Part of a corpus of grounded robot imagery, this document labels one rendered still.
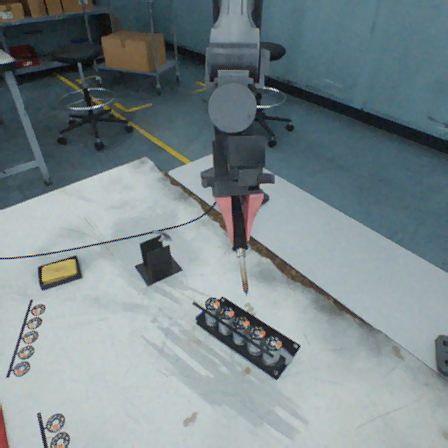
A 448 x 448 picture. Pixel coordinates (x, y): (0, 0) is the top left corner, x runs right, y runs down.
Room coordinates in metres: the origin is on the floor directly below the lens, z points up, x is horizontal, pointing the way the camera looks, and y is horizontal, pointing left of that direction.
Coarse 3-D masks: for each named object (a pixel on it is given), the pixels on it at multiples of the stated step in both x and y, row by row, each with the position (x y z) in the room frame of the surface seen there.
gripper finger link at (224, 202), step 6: (252, 186) 0.46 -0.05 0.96; (258, 186) 0.46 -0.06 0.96; (216, 198) 0.41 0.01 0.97; (222, 198) 0.41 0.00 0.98; (228, 198) 0.41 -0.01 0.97; (222, 204) 0.40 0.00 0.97; (228, 204) 0.41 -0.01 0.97; (222, 210) 0.40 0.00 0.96; (228, 210) 0.40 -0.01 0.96; (222, 216) 0.44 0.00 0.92; (228, 216) 0.40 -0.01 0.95; (228, 222) 0.40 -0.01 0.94; (228, 228) 0.40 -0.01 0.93; (228, 234) 0.40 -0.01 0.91
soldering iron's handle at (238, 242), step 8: (232, 200) 0.46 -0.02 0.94; (240, 200) 0.46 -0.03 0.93; (232, 208) 0.44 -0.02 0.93; (240, 208) 0.45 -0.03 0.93; (232, 216) 0.43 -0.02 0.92; (240, 216) 0.43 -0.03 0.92; (240, 224) 0.42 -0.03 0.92; (240, 232) 0.41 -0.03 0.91; (240, 240) 0.40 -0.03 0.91; (232, 248) 0.39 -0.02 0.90
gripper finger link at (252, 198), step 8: (216, 184) 0.42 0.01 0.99; (224, 184) 0.42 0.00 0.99; (232, 184) 0.42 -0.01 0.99; (216, 192) 0.41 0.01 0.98; (224, 192) 0.41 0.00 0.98; (232, 192) 0.41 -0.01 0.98; (240, 192) 0.41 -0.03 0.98; (248, 192) 0.41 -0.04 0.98; (256, 192) 0.41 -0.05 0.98; (248, 200) 0.42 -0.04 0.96; (256, 200) 0.41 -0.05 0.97; (248, 208) 0.41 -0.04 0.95; (256, 208) 0.41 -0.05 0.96; (248, 216) 0.41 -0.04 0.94; (248, 224) 0.40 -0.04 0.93; (248, 232) 0.40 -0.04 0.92; (248, 240) 0.40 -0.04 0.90
